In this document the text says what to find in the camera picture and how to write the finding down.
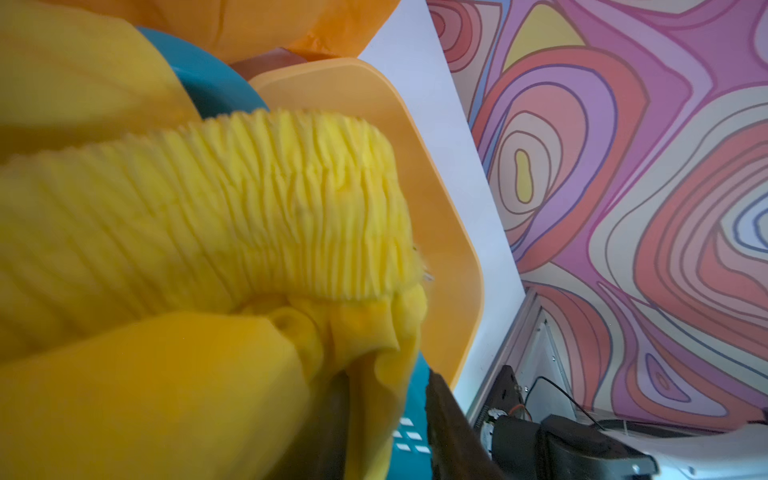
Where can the teal plastic basket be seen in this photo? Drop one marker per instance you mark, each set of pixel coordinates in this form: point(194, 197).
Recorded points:
point(213, 86)

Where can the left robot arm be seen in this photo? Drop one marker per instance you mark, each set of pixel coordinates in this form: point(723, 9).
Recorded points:
point(557, 447)

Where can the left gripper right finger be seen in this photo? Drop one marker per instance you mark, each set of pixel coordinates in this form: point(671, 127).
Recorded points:
point(457, 452)

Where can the orange shorts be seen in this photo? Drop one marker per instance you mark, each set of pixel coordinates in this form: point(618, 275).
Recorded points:
point(237, 30)

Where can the yellow shorts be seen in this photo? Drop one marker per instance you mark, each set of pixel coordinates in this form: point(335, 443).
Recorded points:
point(188, 298)

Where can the yellow plastic tray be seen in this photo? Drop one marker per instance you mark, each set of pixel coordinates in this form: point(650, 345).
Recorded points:
point(454, 284)

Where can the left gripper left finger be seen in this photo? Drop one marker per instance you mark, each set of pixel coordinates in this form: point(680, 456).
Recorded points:
point(318, 451)

